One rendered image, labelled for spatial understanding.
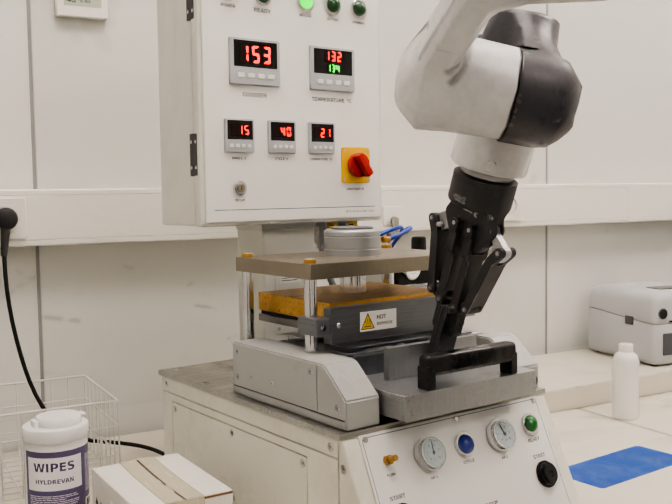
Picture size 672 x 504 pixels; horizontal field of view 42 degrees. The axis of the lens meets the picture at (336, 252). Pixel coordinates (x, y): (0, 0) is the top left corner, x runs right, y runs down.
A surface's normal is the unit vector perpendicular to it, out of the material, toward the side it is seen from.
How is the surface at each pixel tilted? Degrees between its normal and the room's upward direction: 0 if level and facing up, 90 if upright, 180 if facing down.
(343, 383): 41
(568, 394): 90
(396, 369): 90
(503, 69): 72
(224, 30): 90
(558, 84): 77
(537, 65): 53
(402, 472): 65
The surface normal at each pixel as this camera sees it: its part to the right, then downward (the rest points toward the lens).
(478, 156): -0.50, 0.23
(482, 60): 0.13, -0.32
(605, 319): -0.92, 0.04
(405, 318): 0.60, 0.04
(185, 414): -0.80, 0.05
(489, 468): 0.54, -0.38
